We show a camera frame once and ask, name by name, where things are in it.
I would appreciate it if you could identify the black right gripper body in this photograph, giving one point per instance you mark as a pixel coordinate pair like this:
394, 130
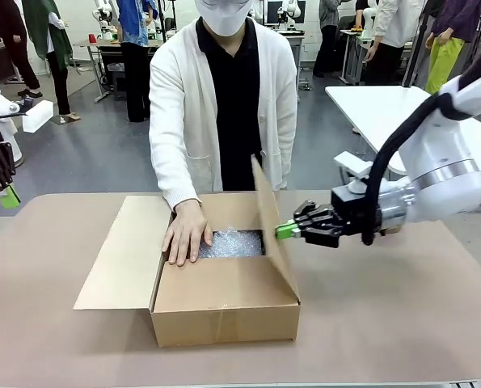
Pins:
351, 210

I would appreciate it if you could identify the small red cup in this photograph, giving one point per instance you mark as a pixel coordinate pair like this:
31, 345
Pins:
91, 38

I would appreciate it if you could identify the person in cream jacket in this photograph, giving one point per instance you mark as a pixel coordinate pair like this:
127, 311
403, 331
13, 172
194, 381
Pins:
389, 36

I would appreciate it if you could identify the black computer monitor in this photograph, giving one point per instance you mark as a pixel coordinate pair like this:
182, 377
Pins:
272, 10

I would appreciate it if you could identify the clear bubble wrap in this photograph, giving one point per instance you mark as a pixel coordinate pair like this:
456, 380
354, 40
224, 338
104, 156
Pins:
236, 244

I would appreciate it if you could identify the person in green shawl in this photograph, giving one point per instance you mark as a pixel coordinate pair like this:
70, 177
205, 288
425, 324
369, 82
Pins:
56, 52

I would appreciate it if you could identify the black slanted pole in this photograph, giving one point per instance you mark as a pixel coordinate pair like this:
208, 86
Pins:
418, 44

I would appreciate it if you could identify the person in dark clothes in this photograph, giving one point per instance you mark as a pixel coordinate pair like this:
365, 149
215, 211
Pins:
15, 48

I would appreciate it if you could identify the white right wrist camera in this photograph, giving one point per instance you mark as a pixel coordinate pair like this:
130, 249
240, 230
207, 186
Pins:
353, 165

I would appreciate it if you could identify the person in grey top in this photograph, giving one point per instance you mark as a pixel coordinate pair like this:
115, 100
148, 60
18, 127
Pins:
329, 40

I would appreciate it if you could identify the person in white cardigan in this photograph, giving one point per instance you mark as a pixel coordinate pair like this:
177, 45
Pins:
183, 101

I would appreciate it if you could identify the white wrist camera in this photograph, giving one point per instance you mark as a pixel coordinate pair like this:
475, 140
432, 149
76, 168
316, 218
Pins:
38, 117
353, 165

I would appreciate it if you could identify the grey desk black frame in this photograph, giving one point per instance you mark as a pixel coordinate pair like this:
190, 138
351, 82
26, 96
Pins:
102, 56

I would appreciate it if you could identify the person in blue shirt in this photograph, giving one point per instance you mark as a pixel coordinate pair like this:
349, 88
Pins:
137, 60

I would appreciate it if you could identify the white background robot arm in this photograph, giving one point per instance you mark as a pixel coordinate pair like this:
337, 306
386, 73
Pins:
102, 16

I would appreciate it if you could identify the person's right hand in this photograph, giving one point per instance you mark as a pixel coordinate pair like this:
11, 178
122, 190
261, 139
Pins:
185, 234

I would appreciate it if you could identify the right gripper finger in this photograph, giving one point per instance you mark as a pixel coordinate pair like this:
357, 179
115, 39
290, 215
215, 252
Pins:
288, 230
313, 212

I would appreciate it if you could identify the brown cardboard box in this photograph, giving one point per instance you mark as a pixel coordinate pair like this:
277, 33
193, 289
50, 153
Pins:
224, 291

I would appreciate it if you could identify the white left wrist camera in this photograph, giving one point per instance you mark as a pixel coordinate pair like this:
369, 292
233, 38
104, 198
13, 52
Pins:
38, 117

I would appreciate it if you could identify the person's right forearm white sleeve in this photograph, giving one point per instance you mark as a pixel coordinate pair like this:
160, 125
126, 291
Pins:
173, 174

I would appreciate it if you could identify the person in lime trousers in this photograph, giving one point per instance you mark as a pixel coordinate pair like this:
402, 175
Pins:
446, 60

